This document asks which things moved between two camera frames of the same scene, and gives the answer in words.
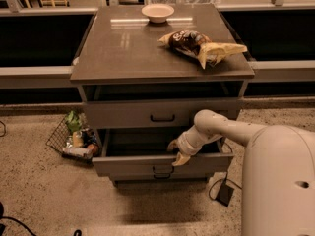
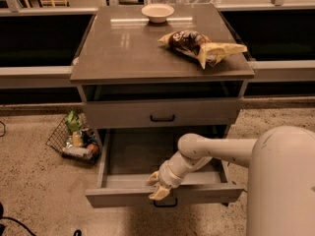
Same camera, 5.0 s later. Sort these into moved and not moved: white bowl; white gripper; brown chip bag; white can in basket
Moved: white gripper
Not moved: white can in basket; white bowl; brown chip bag
